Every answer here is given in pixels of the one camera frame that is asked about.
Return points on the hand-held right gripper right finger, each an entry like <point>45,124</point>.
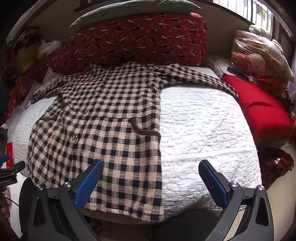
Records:
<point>214,185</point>

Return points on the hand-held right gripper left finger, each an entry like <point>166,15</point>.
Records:
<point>89,183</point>

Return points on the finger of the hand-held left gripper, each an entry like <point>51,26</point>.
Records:
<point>4,160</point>

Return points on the black and cream checked coat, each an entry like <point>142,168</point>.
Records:
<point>104,115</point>

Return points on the person's left hand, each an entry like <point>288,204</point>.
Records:
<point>4,207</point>

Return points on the white quilted mattress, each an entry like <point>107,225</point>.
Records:
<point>196,129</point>

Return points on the shiny red wrapping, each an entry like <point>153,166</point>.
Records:
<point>277,162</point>

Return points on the red patterned cloth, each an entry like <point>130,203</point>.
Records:
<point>18,92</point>

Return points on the plain red cloth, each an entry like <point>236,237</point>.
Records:
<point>259,109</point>

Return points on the black comb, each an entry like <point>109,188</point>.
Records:
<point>238,74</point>

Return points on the white plastic bag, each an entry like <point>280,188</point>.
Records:
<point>49,48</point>

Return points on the clear plastic bag of toys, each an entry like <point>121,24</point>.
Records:
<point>256,53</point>

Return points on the red patterned bolster pillow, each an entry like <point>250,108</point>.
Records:
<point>138,39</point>

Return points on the grey-green pillow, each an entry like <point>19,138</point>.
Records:
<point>129,9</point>

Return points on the barred window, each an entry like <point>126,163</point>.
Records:
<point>240,7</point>

